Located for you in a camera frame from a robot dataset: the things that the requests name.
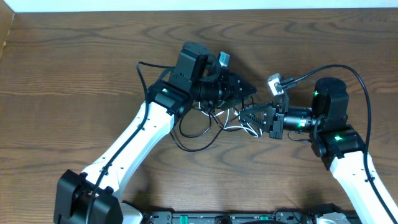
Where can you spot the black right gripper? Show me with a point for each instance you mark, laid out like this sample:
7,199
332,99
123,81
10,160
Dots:
275,129

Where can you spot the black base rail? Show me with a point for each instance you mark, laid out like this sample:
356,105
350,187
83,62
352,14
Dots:
324,213

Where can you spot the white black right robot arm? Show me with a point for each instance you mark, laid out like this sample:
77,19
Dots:
334,141

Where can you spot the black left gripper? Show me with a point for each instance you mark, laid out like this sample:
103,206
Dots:
226,91

